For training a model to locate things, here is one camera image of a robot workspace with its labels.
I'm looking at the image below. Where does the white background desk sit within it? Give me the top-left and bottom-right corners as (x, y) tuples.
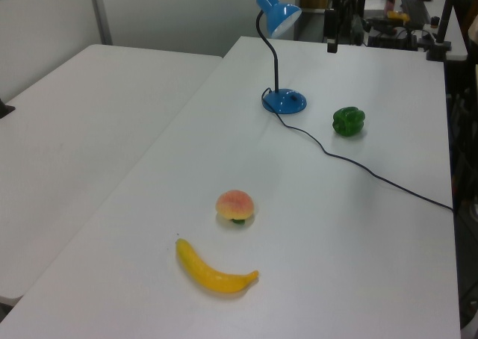
(364, 0), (470, 62)

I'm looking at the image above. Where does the black tripod equipment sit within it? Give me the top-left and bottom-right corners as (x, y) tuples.
(338, 0), (371, 47)

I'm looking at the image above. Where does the black lamp power cable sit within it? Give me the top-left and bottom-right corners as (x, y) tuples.
(260, 87), (456, 214)

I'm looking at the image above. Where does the toy peach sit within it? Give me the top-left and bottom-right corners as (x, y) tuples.
(215, 189), (257, 226)

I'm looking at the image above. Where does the black computer keyboard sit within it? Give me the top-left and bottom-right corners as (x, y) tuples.
(400, 0), (433, 25)

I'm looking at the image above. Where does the white adjacent table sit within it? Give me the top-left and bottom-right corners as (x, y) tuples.
(0, 43), (225, 307)

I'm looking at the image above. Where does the yellow toy banana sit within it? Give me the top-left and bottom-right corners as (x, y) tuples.
(175, 237), (260, 294)

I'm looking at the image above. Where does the black clamped camera pole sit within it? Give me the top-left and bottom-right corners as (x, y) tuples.
(425, 0), (461, 62)

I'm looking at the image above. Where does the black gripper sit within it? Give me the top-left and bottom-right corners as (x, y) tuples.
(323, 8), (339, 53)

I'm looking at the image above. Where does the blue desk lamp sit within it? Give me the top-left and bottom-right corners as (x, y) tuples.
(255, 0), (308, 115)

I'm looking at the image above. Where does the green toy bell pepper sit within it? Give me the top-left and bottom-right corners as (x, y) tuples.
(332, 106), (366, 137)

